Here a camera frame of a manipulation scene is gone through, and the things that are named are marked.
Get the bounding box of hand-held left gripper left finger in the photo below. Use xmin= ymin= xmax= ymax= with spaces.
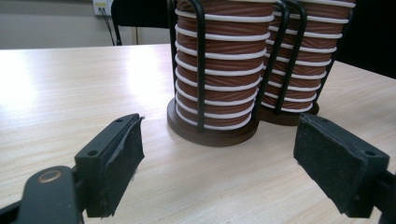
xmin=74 ymin=113 xmax=146 ymax=218

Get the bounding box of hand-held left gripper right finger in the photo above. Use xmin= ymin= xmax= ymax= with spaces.
xmin=292 ymin=113 xmax=390 ymax=218

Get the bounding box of black chair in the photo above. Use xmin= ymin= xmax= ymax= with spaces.
xmin=110 ymin=0 xmax=171 ymax=47

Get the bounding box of black cable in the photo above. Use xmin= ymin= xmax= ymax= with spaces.
xmin=98 ymin=7 xmax=117 ymax=47

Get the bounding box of white wall socket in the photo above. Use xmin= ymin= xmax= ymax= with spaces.
xmin=92 ymin=0 xmax=114 ymax=17

